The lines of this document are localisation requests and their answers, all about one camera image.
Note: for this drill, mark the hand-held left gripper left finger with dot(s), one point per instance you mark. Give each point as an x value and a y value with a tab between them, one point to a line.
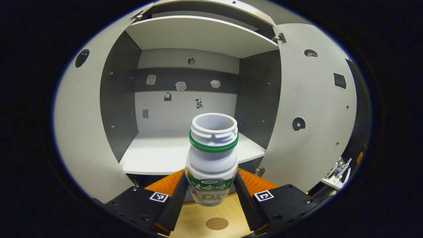
175	205

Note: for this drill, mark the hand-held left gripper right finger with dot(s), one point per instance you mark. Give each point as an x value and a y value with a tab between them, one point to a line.
246	205

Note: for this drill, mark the white plastic bottle green label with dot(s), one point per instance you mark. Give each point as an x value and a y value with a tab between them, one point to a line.
211	162

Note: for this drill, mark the round brown sticker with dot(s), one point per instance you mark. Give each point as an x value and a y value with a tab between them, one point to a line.
217	223

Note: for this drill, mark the thick white cabinet shelf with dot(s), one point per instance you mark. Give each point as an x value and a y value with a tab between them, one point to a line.
155	155

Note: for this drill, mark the white and grey cabinet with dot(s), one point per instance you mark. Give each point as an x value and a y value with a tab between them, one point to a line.
185	109

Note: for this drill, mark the cluster of small white bottles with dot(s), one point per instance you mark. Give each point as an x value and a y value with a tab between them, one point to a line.
338	168

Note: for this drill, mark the thin white cabinet shelf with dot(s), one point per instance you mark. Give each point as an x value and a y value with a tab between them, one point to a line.
198	36

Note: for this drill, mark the white cabinet flap door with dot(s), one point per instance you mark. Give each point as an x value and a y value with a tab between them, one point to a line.
231	4

